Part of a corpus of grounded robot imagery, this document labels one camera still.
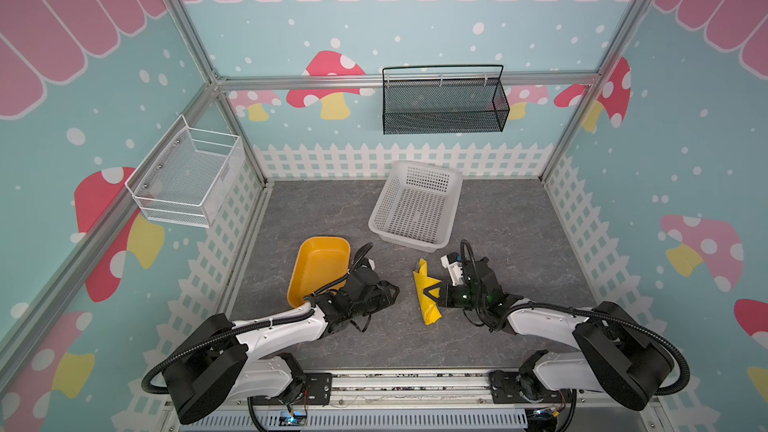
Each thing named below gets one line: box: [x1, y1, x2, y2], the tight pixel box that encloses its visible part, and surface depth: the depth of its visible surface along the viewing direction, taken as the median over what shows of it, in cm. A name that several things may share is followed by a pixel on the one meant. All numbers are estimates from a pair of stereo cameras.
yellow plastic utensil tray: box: [287, 236, 351, 308], surface depth 97 cm
